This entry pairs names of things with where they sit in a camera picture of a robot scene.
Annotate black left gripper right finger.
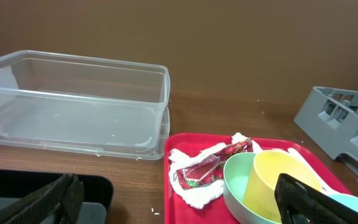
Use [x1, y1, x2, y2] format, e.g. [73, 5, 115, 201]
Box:
[275, 174, 358, 224]

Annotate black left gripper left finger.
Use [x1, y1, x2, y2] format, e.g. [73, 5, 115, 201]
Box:
[0, 174, 85, 224]

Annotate yellow cup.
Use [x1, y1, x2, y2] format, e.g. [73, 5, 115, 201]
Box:
[242, 150, 322, 223]

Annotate green bowl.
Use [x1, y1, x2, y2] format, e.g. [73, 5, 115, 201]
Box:
[223, 152, 278, 224]

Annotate light blue bowl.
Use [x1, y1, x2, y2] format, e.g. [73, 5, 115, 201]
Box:
[328, 193, 358, 222]

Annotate red snack wrapper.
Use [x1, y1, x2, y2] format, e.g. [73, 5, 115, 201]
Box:
[175, 138, 253, 190]

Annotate white napkin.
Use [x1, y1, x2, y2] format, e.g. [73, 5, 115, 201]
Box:
[168, 133, 262, 209]

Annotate grey dishwasher rack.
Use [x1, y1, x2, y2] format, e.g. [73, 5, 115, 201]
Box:
[294, 86, 358, 175]

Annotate clear plastic waste bin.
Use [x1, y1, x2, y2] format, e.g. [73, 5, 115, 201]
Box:
[0, 50, 170, 160]

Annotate white plastic spoon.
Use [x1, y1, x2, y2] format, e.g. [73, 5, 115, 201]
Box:
[287, 147, 338, 195]

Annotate black plastic bin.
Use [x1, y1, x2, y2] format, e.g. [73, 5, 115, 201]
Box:
[0, 169, 114, 223]

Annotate red serving tray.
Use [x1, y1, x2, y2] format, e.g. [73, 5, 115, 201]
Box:
[164, 133, 350, 224]

